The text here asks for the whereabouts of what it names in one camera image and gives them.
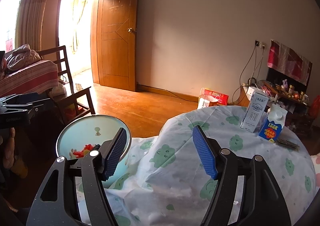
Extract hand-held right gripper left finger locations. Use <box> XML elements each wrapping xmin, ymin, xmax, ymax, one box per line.
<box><xmin>26</xmin><ymin>128</ymin><xmax>128</xmax><ymax>226</ymax></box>

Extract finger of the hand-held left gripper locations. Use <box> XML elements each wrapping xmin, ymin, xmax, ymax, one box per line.
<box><xmin>0</xmin><ymin>92</ymin><xmax>40</xmax><ymax>105</ymax></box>
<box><xmin>0</xmin><ymin>99</ymin><xmax>54</xmax><ymax>116</ymax></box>

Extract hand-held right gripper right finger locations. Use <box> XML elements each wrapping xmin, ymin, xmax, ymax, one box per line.
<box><xmin>192</xmin><ymin>125</ymin><xmax>292</xmax><ymax>226</ymax></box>

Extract red plastic bag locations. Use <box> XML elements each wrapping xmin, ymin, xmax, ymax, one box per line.
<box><xmin>71</xmin><ymin>143</ymin><xmax>95</xmax><ymax>158</ymax></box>

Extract light blue enamel basin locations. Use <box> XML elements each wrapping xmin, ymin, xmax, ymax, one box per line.
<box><xmin>55</xmin><ymin>115</ymin><xmax>132</xmax><ymax>189</ymax></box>

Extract person's left hand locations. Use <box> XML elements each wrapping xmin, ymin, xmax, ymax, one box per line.
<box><xmin>0</xmin><ymin>128</ymin><xmax>16</xmax><ymax>169</ymax></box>

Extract red striped blanket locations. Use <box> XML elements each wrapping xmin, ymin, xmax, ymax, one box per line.
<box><xmin>0</xmin><ymin>61</ymin><xmax>59</xmax><ymax>95</ymax></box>

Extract white green-cloud tablecloth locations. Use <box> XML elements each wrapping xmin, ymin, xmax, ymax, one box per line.
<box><xmin>75</xmin><ymin>105</ymin><xmax>317</xmax><ymax>226</ymax></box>

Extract beige jacket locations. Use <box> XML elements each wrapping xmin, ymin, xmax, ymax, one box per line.
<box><xmin>6</xmin><ymin>44</ymin><xmax>42</xmax><ymax>72</ymax></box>

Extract red yellow bag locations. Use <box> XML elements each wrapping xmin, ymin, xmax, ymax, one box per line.
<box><xmin>64</xmin><ymin>102</ymin><xmax>82</xmax><ymax>120</ymax></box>

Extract white paper bag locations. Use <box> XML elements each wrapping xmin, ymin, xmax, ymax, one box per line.
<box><xmin>197</xmin><ymin>94</ymin><xmax>218</xmax><ymax>110</ymax></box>

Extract dark wooden chair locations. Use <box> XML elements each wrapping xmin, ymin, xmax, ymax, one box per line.
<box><xmin>37</xmin><ymin>46</ymin><xmax>97</xmax><ymax>124</ymax></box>

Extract red and white gift bags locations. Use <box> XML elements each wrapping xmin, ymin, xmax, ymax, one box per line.
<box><xmin>204</xmin><ymin>88</ymin><xmax>229</xmax><ymax>106</ymax></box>

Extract white milk carton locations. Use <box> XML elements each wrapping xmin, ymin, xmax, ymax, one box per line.
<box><xmin>240</xmin><ymin>91</ymin><xmax>269</xmax><ymax>133</ymax></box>

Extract wooden TV cabinet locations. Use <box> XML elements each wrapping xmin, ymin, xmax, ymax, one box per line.
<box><xmin>235</xmin><ymin>81</ymin><xmax>315</xmax><ymax>136</ymax></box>

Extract blue gable-top carton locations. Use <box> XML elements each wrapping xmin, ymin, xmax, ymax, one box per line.
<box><xmin>259</xmin><ymin>104</ymin><xmax>288</xmax><ymax>143</ymax></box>

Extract white box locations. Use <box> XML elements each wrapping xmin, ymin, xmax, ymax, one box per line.
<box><xmin>246</xmin><ymin>86</ymin><xmax>265</xmax><ymax>107</ymax></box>

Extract window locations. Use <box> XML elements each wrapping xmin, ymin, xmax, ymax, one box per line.
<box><xmin>0</xmin><ymin>0</ymin><xmax>28</xmax><ymax>52</ymax></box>

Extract flat dark packet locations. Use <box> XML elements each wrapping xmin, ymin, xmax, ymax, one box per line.
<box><xmin>275</xmin><ymin>137</ymin><xmax>300</xmax><ymax>150</ymax></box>

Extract sheer yellow curtain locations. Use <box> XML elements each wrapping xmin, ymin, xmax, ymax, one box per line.
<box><xmin>69</xmin><ymin>0</ymin><xmax>88</xmax><ymax>53</ymax></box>

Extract brown curtain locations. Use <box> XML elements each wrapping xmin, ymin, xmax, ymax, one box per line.
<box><xmin>15</xmin><ymin>0</ymin><xmax>72</xmax><ymax>53</ymax></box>

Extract television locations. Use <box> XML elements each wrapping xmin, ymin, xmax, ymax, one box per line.
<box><xmin>266</xmin><ymin>65</ymin><xmax>313</xmax><ymax>97</ymax></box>

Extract wooden door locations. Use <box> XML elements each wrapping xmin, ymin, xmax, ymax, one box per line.
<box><xmin>91</xmin><ymin>0</ymin><xmax>142</xmax><ymax>92</ymax></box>

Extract orange plastic bag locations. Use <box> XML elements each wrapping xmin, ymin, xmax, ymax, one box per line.
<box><xmin>309</xmin><ymin>96</ymin><xmax>320</xmax><ymax>118</ymax></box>

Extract pink patchwork cloth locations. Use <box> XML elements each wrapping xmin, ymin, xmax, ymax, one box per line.
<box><xmin>267</xmin><ymin>39</ymin><xmax>313</xmax><ymax>86</ymax></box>

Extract grey cable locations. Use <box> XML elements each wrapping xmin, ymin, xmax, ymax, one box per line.
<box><xmin>231</xmin><ymin>46</ymin><xmax>258</xmax><ymax>105</ymax></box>

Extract white cable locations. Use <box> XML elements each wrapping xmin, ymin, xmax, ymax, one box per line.
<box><xmin>250</xmin><ymin>48</ymin><xmax>265</xmax><ymax>87</ymax></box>

